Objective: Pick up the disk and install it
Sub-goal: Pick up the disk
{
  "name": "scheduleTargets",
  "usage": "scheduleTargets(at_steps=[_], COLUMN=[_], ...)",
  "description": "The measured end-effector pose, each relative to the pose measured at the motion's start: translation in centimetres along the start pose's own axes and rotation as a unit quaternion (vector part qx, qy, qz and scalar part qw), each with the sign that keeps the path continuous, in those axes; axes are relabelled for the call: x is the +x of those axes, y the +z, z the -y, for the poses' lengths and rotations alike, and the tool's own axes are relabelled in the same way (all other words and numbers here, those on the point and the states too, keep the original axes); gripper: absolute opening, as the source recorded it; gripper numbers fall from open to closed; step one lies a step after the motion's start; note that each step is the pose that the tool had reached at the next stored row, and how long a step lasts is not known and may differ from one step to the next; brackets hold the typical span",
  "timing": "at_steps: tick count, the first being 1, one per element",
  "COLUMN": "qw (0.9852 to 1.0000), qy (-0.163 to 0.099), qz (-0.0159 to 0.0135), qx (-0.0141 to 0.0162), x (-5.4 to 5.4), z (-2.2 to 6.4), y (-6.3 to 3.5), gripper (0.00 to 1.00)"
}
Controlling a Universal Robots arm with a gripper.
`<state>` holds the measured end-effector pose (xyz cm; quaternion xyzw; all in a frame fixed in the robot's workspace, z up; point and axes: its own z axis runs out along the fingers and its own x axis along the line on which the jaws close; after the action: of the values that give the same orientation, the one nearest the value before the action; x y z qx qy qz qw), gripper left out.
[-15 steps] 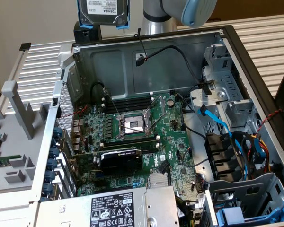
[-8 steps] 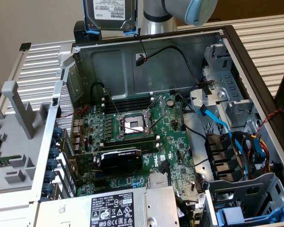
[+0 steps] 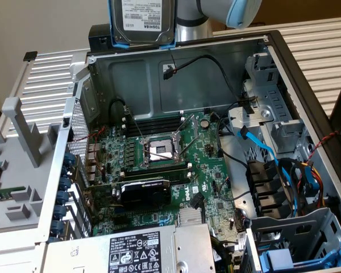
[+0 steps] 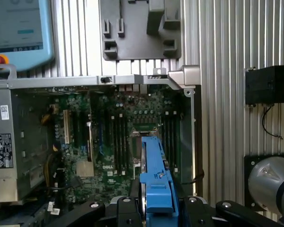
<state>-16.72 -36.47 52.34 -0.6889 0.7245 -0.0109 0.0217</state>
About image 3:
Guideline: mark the hard disk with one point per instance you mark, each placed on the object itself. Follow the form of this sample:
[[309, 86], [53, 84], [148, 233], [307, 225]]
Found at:
[[142, 25]]

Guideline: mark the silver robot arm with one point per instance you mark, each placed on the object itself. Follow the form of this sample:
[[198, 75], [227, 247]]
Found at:
[[187, 25]]

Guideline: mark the empty blue disk carrier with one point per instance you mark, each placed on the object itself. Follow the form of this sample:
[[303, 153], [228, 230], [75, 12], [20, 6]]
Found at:
[[278, 257]]

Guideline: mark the black RAM slot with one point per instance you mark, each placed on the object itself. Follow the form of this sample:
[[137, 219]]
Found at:
[[179, 178], [154, 130], [156, 122]]

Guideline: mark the CPU socket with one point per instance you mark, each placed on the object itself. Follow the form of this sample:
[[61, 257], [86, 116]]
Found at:
[[159, 149]]

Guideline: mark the metal socket cover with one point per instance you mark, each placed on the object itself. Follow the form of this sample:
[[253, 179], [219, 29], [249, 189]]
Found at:
[[187, 128]]

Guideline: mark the metal locking lever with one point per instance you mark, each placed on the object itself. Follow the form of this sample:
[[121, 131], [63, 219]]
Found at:
[[190, 146], [135, 125]]

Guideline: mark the round coin battery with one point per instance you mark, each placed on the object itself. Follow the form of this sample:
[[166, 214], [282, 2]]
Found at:
[[204, 123]]

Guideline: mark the open grey PC case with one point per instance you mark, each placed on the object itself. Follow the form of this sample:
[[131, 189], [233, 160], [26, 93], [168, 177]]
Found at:
[[187, 94]]

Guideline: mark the green Dell motherboard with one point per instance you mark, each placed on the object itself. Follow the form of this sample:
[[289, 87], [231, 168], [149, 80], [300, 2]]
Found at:
[[204, 170]]

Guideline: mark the black graphics card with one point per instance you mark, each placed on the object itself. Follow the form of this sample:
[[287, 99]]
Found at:
[[145, 194]]

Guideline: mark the silver chipset heat sink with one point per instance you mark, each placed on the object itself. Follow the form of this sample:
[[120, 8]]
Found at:
[[190, 217]]

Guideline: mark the grey metal drive cage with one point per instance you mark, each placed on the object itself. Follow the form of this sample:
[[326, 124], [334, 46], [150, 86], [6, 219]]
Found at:
[[272, 94]]

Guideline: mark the black box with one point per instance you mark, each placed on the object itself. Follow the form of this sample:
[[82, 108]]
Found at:
[[98, 37]]

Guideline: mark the grey power supply unit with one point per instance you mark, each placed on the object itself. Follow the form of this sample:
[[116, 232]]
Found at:
[[102, 250]]

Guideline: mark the grey plastic parts rack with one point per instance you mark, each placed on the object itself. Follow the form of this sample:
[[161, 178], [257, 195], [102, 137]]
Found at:
[[20, 170]]

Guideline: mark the green RAM stick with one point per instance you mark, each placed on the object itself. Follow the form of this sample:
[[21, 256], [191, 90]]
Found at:
[[5, 194]]

